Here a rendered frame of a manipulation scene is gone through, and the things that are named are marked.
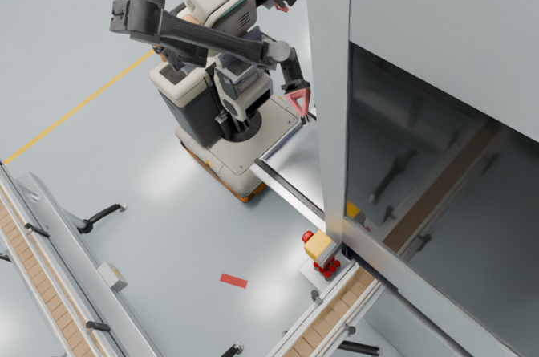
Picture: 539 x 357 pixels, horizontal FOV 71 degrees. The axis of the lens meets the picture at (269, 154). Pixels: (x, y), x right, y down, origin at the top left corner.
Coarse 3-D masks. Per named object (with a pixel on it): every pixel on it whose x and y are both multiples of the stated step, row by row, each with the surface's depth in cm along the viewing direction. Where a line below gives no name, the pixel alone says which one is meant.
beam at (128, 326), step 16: (32, 176) 201; (48, 192) 204; (48, 208) 189; (48, 224) 184; (64, 224) 183; (64, 240) 178; (80, 240) 184; (80, 256) 173; (80, 272) 169; (96, 272) 168; (96, 288) 164; (96, 304) 161; (112, 304) 160; (128, 304) 168; (112, 320) 156; (128, 320) 155; (128, 336) 152; (144, 336) 153; (128, 352) 149; (144, 352) 148; (160, 352) 154
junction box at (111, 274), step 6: (102, 264) 170; (108, 264) 171; (102, 270) 168; (108, 270) 168; (114, 270) 170; (102, 276) 167; (108, 276) 167; (114, 276) 166; (120, 276) 171; (108, 282) 165; (114, 282) 165; (120, 282) 167; (126, 282) 171; (114, 288) 166; (120, 288) 170
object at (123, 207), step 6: (114, 204) 240; (102, 210) 235; (108, 210) 235; (114, 210) 238; (120, 210) 244; (96, 216) 231; (102, 216) 233; (90, 222) 230; (78, 228) 227; (84, 228) 227; (90, 228) 229
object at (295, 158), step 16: (304, 128) 149; (288, 144) 146; (304, 144) 145; (272, 160) 144; (288, 160) 143; (304, 160) 142; (288, 176) 139; (304, 176) 138; (320, 176) 137; (304, 192) 135; (320, 192) 134; (320, 208) 128
